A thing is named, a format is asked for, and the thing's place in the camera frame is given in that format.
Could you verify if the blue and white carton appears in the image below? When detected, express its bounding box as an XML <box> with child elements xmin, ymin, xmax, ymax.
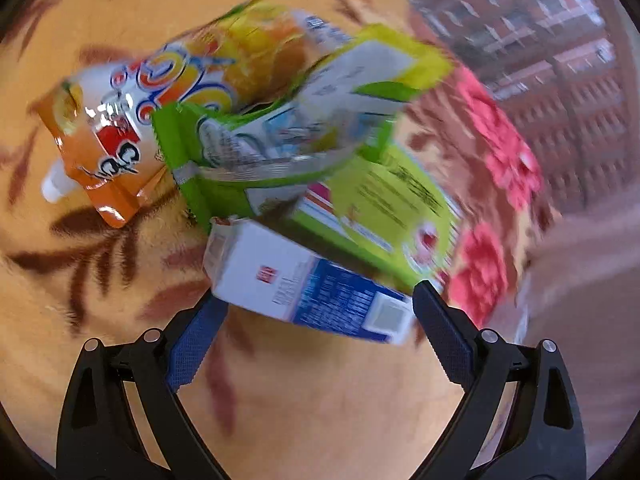
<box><xmin>202</xmin><ymin>215</ymin><xmax>419</xmax><ymax>347</ymax></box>

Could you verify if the red brick building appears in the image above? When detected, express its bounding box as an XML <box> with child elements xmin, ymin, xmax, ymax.
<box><xmin>406</xmin><ymin>0</ymin><xmax>637</xmax><ymax>213</ymax></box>

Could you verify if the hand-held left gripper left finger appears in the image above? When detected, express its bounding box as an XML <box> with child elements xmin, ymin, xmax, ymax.
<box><xmin>56</xmin><ymin>287</ymin><xmax>231</xmax><ymax>480</ymax></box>

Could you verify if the yellow floral blanket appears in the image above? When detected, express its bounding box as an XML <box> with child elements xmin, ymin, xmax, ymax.
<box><xmin>0</xmin><ymin>0</ymin><xmax>568</xmax><ymax>480</ymax></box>

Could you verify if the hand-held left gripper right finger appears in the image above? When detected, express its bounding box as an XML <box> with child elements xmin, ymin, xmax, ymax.
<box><xmin>411</xmin><ymin>280</ymin><xmax>587</xmax><ymax>480</ymax></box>

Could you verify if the orange juice pouch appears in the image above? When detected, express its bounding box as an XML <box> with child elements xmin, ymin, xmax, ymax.
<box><xmin>29</xmin><ymin>0</ymin><xmax>323</xmax><ymax>229</ymax></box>

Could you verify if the green cardboard box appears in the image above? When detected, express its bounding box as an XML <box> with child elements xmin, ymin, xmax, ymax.
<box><xmin>289</xmin><ymin>144</ymin><xmax>467</xmax><ymax>292</ymax></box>

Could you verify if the green foil wrapper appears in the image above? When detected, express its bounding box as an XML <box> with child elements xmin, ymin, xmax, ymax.
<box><xmin>152</xmin><ymin>24</ymin><xmax>455</xmax><ymax>237</ymax></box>

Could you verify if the pink sheer curtain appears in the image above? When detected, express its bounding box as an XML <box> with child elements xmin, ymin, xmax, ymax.
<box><xmin>517</xmin><ymin>207</ymin><xmax>640</xmax><ymax>466</ymax></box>

